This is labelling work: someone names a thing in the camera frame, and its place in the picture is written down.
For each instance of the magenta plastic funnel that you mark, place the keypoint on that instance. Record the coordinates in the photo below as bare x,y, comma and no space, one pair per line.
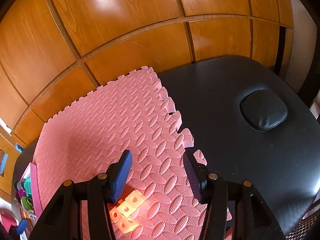
21,192

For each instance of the wooden cabinet with shelves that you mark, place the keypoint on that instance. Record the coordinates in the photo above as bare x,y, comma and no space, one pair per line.
8,146

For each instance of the pink white cardboard box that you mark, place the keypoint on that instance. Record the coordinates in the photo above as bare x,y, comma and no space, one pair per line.
31,216

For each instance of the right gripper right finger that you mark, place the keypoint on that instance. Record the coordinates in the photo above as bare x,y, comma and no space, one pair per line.
198,177

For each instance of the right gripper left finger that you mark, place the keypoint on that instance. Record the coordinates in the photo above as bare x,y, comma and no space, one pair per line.
117,175

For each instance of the orange linked cubes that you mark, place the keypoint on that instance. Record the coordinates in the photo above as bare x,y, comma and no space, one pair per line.
121,214

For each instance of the black clear cylindrical container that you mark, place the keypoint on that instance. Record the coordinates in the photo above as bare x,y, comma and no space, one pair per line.
19,185

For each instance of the green white round gadget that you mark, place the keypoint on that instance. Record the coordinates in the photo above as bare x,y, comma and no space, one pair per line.
26,203

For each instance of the black table face cushion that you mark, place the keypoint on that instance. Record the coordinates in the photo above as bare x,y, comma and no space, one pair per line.
263,110

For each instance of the teal plastic funnel piece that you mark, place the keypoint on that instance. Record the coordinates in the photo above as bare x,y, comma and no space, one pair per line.
27,187

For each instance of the pink foam puzzle mat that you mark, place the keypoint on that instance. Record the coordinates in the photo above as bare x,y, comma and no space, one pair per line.
132,113

